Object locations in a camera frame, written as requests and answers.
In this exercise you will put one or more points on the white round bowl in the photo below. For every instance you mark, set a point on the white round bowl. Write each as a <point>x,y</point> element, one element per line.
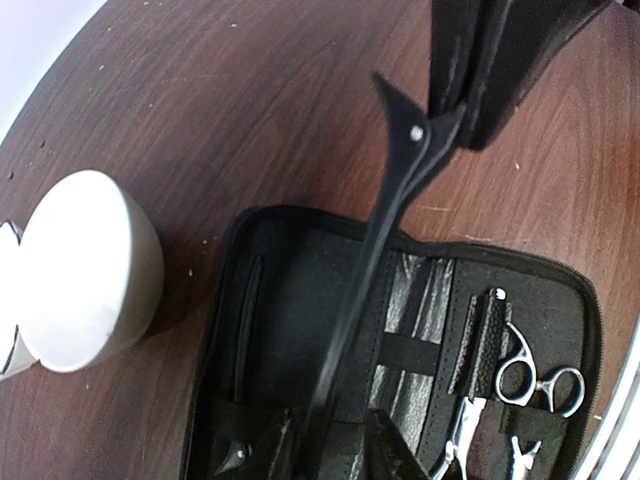
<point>90,273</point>

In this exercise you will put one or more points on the black zip tool case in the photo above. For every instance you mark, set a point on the black zip tool case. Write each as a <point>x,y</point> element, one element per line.
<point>427,340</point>

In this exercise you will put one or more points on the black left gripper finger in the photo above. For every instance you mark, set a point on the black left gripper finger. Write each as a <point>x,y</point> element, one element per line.
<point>386,454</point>

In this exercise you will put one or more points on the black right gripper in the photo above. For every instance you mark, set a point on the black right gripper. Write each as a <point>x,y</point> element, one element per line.
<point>489,54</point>

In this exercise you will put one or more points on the silver thinning scissors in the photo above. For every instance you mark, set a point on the silver thinning scissors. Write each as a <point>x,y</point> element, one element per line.
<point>469,410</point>

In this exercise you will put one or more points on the aluminium front rail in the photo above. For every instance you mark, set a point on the aluminium front rail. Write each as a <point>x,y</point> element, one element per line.
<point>613,452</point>

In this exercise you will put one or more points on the white scalloped bowl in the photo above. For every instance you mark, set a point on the white scalloped bowl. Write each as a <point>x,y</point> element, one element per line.
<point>15,356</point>

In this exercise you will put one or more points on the silver pointed scissors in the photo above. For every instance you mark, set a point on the silver pointed scissors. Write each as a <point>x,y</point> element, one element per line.
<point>525,442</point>

